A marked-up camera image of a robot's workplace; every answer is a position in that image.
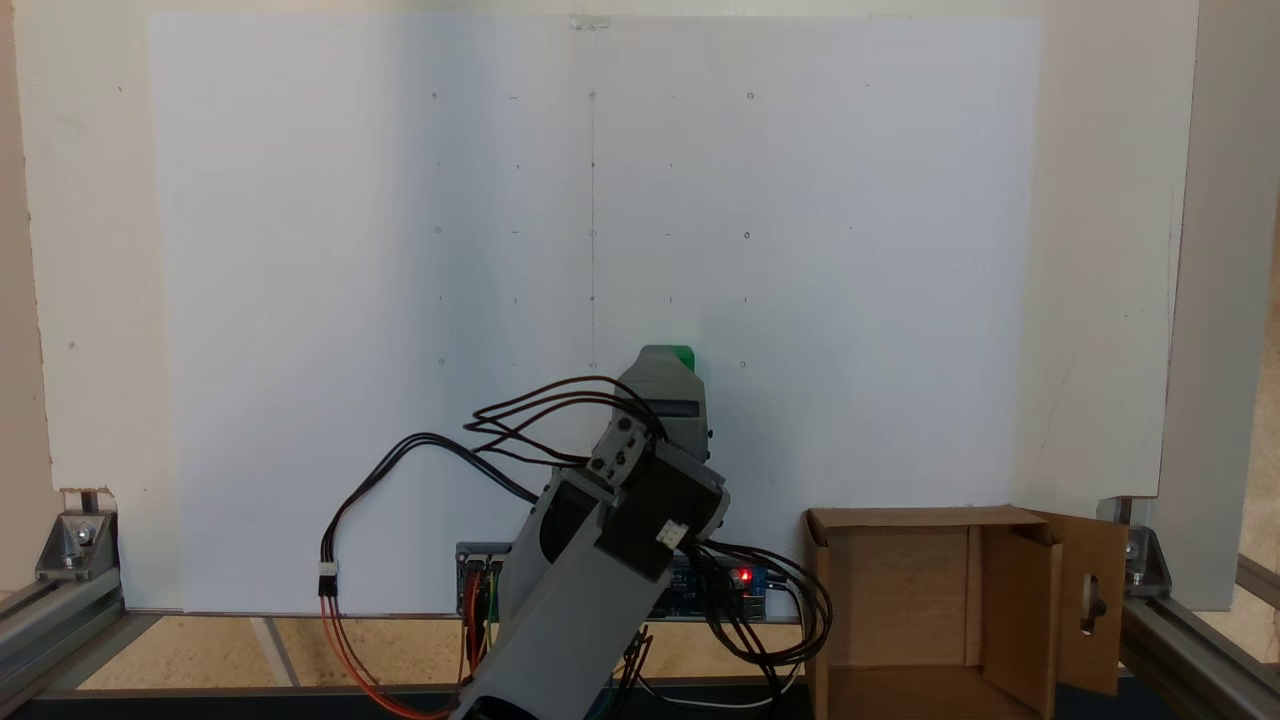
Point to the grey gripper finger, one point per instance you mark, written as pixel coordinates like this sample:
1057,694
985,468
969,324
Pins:
685,430
640,400

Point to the green die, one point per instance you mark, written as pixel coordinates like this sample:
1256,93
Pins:
683,357

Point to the blue circuit board red LED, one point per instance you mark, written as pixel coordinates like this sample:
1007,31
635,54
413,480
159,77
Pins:
745,590

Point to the small driver circuit board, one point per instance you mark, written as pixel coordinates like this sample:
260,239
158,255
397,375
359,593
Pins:
478,585

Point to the brown cardboard box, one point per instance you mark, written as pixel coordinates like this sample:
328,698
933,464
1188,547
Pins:
900,600

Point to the white paper sheet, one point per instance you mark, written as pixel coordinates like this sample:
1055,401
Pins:
300,250

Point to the clear tape strip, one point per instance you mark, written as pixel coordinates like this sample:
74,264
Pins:
588,22

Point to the grey upright beam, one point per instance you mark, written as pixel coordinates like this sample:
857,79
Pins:
1225,300

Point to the metal corner bracket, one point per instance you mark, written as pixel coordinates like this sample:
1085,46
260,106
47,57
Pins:
75,545
1145,560

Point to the aluminium frame extrusion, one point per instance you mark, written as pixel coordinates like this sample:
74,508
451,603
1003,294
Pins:
1190,650
50,625

